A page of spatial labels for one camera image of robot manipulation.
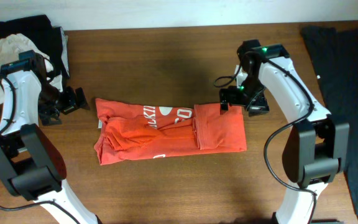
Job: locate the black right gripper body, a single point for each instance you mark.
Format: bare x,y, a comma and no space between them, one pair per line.
245,94

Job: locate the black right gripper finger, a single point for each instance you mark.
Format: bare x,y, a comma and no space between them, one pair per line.
224,106
259,106

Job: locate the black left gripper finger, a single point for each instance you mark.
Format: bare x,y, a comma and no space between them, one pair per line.
81,101
68,99

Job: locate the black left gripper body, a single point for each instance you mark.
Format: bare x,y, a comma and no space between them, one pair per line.
53,101

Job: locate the red orange t-shirt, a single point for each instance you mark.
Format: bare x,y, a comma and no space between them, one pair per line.
134,132

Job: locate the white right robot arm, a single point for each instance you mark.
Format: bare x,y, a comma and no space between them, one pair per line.
316,148

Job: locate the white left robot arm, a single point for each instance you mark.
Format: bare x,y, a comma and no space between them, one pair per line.
30,165

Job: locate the folded clothes pile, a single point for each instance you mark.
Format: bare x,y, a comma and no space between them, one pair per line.
48,39

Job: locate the white folded shirt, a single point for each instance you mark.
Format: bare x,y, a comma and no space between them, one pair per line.
11,46

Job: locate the dark garment on table right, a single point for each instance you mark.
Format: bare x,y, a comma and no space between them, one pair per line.
334,56

